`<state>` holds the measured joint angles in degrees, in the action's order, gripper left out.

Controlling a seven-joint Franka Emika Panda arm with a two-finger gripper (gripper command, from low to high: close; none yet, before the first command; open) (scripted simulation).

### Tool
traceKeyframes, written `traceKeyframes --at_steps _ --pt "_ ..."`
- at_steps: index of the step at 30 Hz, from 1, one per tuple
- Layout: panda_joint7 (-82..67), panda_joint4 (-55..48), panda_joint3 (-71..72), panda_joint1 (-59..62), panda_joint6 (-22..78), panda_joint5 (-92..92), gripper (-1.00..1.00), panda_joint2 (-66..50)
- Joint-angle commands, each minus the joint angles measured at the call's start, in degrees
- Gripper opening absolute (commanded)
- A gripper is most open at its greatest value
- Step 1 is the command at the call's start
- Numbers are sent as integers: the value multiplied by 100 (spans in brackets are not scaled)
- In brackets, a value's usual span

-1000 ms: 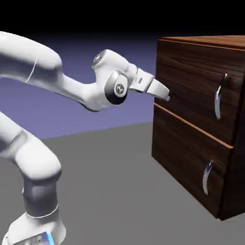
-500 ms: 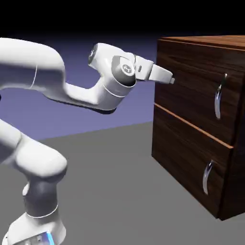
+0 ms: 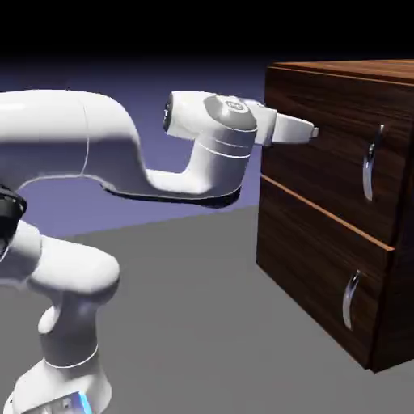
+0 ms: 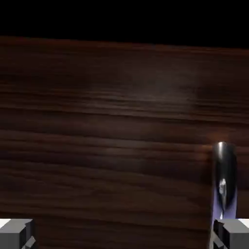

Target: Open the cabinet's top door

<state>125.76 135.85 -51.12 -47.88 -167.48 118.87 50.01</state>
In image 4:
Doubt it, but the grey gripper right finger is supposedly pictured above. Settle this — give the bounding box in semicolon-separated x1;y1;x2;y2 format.
213;218;249;249

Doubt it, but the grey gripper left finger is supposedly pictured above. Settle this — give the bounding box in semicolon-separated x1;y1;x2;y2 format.
0;218;37;249

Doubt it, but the dark wood cabinet door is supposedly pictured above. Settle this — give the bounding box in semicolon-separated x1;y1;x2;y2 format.
0;36;249;249

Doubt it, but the curved dark metal handle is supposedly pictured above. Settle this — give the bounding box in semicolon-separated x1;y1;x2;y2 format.
210;141;238;249

